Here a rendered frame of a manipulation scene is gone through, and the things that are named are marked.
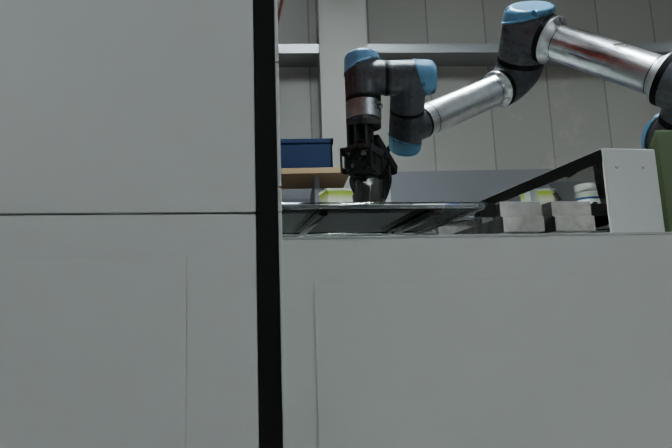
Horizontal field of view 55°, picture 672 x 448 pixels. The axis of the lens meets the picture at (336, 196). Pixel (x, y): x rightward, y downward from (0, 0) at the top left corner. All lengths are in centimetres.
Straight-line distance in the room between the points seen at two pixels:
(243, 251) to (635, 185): 68
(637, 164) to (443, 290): 41
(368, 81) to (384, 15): 316
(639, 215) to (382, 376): 49
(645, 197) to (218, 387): 74
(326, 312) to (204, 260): 25
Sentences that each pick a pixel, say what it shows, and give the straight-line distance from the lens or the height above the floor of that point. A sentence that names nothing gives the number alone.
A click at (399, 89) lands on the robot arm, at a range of 136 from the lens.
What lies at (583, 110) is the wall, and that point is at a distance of 465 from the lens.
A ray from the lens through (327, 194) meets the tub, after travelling 161.
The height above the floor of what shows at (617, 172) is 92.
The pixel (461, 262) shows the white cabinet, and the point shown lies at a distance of 88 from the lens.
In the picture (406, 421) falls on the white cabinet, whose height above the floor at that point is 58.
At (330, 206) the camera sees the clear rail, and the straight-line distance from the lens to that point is 106.
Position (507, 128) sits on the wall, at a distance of 441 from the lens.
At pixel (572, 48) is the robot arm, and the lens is 156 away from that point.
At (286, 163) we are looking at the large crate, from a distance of 342.
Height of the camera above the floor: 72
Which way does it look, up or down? 10 degrees up
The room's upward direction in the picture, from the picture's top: 2 degrees counter-clockwise
